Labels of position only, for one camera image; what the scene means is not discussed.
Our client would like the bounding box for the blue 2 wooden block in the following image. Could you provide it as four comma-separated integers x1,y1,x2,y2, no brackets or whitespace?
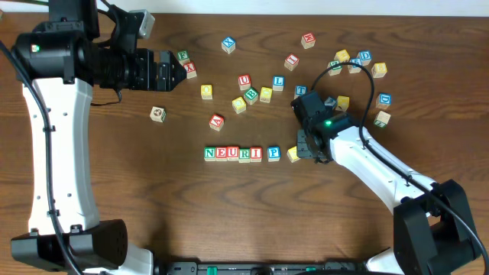
324,97,338,109

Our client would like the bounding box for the blue L wooden block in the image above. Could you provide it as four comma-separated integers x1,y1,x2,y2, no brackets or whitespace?
272,76,285,92

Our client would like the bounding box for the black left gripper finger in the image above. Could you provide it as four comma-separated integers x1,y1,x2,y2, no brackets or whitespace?
167,63,187,91
167,51,183,71

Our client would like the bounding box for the red block far back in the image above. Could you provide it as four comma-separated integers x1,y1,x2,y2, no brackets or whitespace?
301,33,316,49

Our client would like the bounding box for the green Z wooden block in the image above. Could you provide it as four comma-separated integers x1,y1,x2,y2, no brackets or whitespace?
327,60,342,76

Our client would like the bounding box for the blue T wooden block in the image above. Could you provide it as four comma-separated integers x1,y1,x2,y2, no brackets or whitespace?
294,86,308,99

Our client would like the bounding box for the yellow O wooden block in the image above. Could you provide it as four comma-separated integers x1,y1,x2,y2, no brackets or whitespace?
201,84,213,100

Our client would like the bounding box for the red X wooden block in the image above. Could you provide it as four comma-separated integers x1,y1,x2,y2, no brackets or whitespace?
183,62,197,79

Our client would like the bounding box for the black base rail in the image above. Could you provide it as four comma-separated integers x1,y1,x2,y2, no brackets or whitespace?
153,260,378,275

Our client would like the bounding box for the green white Z block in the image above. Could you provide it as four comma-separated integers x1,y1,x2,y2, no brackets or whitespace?
374,111,391,128

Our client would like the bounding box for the blue 5 wooden block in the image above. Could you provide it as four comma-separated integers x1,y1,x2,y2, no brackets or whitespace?
348,58,362,73

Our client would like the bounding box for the red E wooden block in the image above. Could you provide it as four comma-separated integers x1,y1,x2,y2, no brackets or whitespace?
215,147,228,161

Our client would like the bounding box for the red u block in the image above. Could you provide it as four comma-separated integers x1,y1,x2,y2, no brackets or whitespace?
238,74,251,91
226,147,240,161

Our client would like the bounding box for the yellow acorn wooden block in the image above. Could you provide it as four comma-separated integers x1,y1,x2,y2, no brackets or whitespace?
232,97,247,114

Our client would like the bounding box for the blue P wooden block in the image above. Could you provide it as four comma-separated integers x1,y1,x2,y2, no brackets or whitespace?
267,146,281,162

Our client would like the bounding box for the blue d block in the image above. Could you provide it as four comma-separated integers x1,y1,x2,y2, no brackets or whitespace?
357,50,372,66
375,93,392,110

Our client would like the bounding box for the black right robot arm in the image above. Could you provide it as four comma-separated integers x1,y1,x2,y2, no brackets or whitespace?
291,92,483,274

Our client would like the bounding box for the green F wooden block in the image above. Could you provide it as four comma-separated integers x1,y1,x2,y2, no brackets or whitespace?
176,50,190,65

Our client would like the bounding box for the red i block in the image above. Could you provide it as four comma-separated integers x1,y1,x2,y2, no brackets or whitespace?
250,147,263,163
284,53,300,71

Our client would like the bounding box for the blue X wooden block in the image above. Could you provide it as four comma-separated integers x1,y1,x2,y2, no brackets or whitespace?
221,37,236,54

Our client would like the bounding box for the green B wooden block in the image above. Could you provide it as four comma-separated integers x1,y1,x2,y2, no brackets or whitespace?
243,87,259,105

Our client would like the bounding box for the yellow hammer wooden block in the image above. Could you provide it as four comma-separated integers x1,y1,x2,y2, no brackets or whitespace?
335,95,350,112

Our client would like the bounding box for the yellow block behind Z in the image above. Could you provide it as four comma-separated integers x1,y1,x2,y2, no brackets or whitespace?
334,50,350,63

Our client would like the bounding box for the soccer ball O wooden block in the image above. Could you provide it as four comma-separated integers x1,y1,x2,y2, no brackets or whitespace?
150,106,167,122

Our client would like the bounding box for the green R wooden block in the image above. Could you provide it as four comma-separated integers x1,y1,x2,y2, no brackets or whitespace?
238,148,251,163

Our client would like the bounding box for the green N wooden block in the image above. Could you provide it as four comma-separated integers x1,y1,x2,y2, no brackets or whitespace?
203,147,216,161

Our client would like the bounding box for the red A wooden block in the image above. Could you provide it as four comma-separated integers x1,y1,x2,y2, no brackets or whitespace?
209,114,225,131

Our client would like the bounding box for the yellow 8 wooden block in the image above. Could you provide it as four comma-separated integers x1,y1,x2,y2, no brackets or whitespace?
371,63,387,78

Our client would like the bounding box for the blue D block upper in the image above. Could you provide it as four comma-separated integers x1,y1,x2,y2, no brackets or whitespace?
357,50,372,66

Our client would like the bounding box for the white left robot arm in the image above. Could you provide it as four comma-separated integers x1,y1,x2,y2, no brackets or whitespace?
4,1,187,274

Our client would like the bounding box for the blue D block right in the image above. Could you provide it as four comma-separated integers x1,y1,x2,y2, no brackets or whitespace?
375,93,392,110

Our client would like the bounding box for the yellow block mid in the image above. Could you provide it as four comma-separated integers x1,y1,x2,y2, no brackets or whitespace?
287,146,300,163

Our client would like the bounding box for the yellow block beside B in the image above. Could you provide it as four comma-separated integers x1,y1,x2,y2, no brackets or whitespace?
260,87,273,103

